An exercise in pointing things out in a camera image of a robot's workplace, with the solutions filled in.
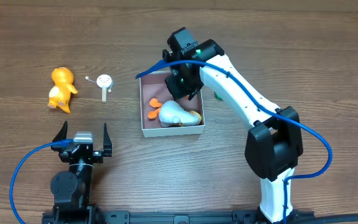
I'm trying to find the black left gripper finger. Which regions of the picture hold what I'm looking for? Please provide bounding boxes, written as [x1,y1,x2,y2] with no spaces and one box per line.
[103,123,112,157]
[51,121,68,152]

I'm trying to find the white cardboard box pink interior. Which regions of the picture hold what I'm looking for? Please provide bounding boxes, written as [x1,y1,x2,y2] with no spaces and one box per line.
[139,71,204,138]

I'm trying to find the white plush duck orange feet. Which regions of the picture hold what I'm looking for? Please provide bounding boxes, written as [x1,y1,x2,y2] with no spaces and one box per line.
[147,98,202,128]

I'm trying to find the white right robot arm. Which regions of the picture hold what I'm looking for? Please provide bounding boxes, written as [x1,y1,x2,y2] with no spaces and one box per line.
[162,27,303,223]

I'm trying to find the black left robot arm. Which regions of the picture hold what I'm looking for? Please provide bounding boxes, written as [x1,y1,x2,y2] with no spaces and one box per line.
[50,122,112,210]

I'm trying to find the green round lid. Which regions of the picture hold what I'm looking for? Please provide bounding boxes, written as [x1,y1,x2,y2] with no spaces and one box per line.
[214,92,223,100]

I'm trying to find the orange bear figurine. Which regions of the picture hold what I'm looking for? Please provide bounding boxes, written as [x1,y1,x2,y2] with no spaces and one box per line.
[47,67,78,114]

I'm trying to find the white wooden rattle drum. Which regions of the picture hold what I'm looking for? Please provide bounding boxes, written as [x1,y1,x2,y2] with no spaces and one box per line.
[85,74,113,103]

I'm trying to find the black mounting rail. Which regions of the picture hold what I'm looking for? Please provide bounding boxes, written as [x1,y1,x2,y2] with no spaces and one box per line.
[41,206,358,224]

